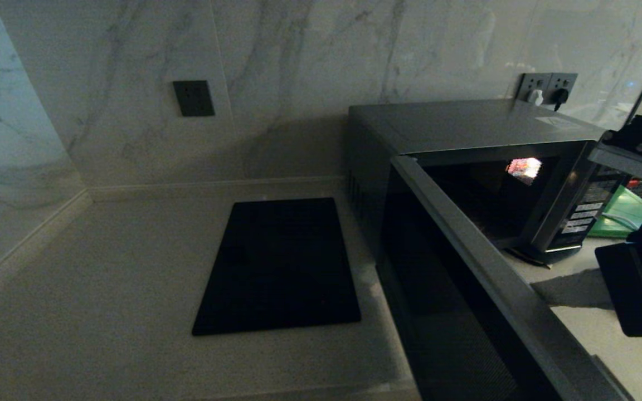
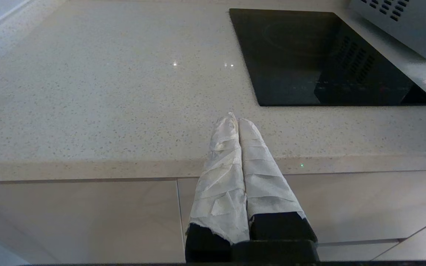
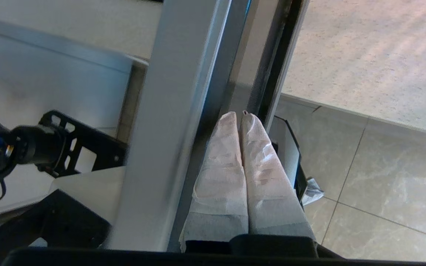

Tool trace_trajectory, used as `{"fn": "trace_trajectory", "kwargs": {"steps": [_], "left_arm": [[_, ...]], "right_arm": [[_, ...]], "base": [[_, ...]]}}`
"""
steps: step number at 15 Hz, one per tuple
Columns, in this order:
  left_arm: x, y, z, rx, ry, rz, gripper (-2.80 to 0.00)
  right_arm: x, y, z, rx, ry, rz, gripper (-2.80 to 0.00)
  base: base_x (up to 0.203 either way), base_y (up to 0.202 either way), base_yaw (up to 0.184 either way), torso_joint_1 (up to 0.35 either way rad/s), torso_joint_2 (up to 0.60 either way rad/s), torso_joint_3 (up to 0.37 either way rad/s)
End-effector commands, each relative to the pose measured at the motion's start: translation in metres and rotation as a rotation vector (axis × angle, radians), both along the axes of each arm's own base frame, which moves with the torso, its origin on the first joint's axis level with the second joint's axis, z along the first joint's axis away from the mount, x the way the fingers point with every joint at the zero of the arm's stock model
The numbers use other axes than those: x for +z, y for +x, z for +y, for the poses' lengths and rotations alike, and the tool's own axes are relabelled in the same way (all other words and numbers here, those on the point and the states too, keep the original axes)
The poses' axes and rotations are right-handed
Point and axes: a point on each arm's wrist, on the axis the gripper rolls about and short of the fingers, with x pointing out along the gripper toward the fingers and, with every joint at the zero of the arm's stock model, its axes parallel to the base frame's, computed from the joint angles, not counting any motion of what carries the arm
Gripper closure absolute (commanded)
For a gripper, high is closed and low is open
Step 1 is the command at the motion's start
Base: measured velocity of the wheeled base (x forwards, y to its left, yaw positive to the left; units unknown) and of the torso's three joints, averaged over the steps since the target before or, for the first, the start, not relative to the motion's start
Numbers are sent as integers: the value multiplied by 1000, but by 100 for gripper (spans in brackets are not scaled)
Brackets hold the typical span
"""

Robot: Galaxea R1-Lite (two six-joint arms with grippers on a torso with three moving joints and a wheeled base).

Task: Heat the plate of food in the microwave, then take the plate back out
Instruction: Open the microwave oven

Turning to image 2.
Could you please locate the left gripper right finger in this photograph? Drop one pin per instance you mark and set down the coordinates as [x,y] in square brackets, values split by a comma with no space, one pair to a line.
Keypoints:
[268,184]

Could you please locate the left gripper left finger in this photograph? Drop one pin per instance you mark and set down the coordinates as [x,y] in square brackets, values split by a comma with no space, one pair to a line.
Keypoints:
[220,192]

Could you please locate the silver black microwave oven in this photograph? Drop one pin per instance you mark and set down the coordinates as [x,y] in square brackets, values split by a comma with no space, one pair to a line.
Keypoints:
[405,26]

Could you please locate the black induction cooktop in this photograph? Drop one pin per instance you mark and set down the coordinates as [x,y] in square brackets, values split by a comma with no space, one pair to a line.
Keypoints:
[309,55]

